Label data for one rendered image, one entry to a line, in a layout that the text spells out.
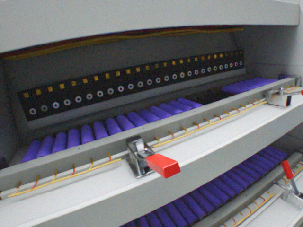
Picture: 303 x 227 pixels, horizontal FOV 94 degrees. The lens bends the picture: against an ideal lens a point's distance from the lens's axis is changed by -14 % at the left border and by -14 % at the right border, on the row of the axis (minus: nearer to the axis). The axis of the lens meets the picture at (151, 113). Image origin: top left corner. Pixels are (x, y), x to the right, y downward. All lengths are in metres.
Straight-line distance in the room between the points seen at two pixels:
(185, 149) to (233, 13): 0.22
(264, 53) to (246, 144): 0.34
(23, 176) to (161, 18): 0.24
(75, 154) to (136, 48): 0.28
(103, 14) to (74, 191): 0.18
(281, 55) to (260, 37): 0.08
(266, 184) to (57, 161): 0.38
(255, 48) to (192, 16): 0.33
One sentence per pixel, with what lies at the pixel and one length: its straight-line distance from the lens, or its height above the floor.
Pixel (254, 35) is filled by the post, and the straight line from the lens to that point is 0.55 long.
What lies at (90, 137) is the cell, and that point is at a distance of 0.24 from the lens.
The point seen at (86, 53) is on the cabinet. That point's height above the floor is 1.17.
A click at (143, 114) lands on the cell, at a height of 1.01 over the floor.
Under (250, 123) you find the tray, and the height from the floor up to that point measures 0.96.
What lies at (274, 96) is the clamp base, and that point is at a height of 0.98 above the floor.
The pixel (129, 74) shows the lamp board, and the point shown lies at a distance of 0.33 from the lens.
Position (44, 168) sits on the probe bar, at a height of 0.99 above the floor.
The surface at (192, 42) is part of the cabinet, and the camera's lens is 0.48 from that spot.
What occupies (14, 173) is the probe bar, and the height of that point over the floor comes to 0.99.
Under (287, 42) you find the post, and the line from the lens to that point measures 0.51.
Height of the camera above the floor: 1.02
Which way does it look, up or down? 2 degrees down
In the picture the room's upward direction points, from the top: 16 degrees counter-clockwise
